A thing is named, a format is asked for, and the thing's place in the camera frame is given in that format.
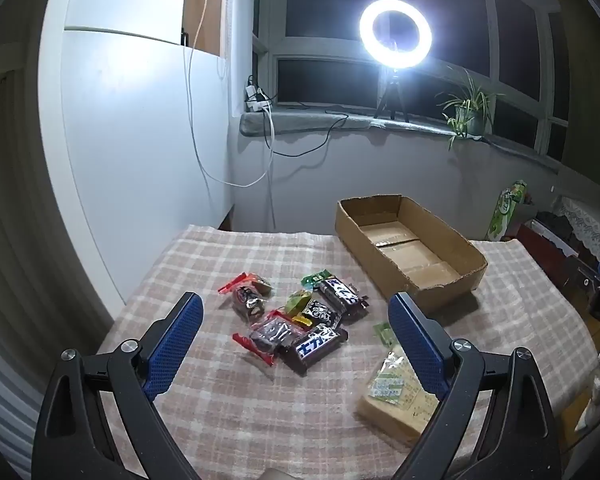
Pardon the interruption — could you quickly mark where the small plain green packet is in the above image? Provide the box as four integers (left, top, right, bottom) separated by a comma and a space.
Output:
373, 322, 397, 347

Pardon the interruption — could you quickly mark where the checked tablecloth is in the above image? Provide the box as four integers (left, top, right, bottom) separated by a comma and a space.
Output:
97, 225, 600, 480

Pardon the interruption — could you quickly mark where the red-edged dark snack packet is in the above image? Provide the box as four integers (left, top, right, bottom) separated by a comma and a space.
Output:
232, 310, 307, 367

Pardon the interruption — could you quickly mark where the white window frame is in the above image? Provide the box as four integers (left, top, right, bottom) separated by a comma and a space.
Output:
252, 0, 571, 161

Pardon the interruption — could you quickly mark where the clear packet with round snack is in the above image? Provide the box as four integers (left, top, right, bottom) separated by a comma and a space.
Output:
230, 285, 268, 323

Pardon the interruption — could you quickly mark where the white lace cloth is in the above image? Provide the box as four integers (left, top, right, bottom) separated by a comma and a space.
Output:
555, 195, 600, 263

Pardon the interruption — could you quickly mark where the red orange snack packet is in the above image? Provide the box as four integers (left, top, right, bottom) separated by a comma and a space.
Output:
218, 272, 275, 297

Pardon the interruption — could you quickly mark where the small green printed packet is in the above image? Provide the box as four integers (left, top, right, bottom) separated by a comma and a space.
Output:
300, 270, 333, 288

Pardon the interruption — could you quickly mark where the potted spider plant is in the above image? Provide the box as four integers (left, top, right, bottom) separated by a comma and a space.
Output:
436, 67, 506, 151

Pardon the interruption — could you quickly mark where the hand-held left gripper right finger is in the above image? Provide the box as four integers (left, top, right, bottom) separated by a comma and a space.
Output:
387, 291, 563, 480

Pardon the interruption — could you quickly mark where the large red box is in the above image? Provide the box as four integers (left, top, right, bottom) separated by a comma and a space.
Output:
515, 220, 581, 286

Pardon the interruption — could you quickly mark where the tan packet with green labels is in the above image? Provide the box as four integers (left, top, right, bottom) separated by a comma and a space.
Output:
356, 342, 441, 450

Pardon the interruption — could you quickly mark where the white power strip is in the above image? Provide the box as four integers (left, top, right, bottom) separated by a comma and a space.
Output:
244, 76, 273, 113

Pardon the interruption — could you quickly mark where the brown cardboard box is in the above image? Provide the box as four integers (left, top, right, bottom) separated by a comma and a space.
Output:
335, 194, 488, 313

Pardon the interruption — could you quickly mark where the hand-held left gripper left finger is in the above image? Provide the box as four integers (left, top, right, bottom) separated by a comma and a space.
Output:
30, 291, 211, 480

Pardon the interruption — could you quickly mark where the white cable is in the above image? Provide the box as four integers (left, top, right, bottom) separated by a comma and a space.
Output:
186, 0, 276, 188

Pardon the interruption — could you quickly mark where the green candy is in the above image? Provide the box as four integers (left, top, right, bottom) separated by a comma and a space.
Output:
284, 290, 313, 317

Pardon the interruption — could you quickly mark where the black white-print snack packet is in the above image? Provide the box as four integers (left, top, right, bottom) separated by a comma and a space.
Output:
300, 299, 343, 332

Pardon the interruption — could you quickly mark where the green carton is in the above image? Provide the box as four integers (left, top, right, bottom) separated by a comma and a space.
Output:
487, 180, 528, 242

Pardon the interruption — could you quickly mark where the dark chocolate bar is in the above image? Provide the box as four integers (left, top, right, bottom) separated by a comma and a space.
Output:
279, 323, 350, 376
316, 276, 370, 322

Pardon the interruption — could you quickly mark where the ring light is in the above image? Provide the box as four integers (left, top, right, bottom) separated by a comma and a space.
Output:
358, 0, 433, 72

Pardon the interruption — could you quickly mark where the black cable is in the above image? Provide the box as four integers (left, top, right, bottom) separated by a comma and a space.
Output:
267, 102, 351, 158

